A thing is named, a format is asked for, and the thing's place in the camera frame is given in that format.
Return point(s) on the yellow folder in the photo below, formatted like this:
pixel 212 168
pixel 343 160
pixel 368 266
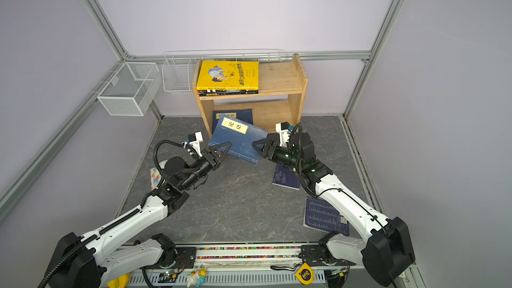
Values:
pixel 228 75

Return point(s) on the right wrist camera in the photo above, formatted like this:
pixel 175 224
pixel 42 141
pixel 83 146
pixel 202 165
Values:
pixel 284 132

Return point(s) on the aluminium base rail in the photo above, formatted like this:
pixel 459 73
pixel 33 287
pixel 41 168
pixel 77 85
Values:
pixel 248 252

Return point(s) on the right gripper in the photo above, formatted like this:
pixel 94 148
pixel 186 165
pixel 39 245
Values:
pixel 271 145

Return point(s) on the white mesh box basket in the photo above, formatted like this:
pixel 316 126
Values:
pixel 131 90

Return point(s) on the yellow banana toy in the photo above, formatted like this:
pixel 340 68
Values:
pixel 120 282

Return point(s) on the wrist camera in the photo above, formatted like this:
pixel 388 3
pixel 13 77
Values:
pixel 193 144
pixel 284 132

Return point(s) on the navy notebook white lines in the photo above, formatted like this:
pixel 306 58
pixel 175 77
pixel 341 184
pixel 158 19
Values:
pixel 322 216

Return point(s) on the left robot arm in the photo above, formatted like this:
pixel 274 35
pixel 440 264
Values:
pixel 171 193

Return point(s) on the blue book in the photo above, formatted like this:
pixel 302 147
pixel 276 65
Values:
pixel 241 135

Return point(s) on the navy book yellow label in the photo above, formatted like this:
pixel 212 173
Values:
pixel 285 178
pixel 245 115

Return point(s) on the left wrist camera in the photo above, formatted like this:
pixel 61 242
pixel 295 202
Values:
pixel 193 144

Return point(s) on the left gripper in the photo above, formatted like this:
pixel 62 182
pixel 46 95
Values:
pixel 212 158

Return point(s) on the black wolf cover book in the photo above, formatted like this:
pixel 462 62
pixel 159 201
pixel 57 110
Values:
pixel 221 92

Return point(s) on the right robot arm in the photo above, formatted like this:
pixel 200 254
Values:
pixel 356 216

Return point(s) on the yellow tape measure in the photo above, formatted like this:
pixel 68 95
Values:
pixel 305 274

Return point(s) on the small white toy figure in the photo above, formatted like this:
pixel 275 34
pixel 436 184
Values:
pixel 196 278

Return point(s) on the wooden two-tier bookshelf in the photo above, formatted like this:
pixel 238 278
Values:
pixel 281 97

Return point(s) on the white wire rack basket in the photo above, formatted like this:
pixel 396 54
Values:
pixel 179 66

